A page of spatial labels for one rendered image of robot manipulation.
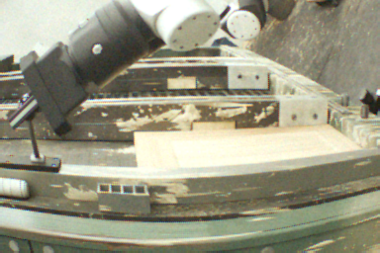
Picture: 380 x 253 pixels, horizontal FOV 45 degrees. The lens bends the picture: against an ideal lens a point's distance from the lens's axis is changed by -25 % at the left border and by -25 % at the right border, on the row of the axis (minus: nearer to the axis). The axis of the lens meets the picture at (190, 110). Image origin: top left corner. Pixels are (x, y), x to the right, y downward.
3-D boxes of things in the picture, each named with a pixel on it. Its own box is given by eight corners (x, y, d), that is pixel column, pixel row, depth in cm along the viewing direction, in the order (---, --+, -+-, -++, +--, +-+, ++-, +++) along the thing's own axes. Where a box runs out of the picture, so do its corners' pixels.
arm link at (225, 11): (177, -7, 133) (237, 39, 137) (172, 3, 124) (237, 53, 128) (205, -32, 129) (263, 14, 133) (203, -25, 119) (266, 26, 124)
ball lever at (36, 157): (48, 175, 73) (35, 105, 64) (29, 173, 72) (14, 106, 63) (49, 157, 75) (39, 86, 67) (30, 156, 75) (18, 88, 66)
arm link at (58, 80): (12, 63, 57) (84, 0, 57) (25, 56, 66) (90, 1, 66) (59, 148, 60) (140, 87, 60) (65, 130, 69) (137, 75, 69)
